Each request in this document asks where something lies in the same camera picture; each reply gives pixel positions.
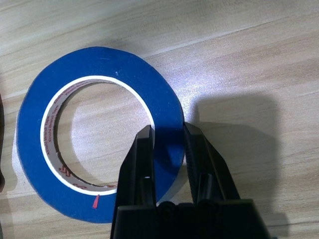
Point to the orange black needle-nose pliers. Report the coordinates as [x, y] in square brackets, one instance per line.
[1, 149]

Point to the blue tape roll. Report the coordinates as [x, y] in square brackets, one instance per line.
[37, 112]

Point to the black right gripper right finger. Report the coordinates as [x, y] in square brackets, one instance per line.
[207, 169]

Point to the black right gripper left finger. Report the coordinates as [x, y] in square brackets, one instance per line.
[137, 169]

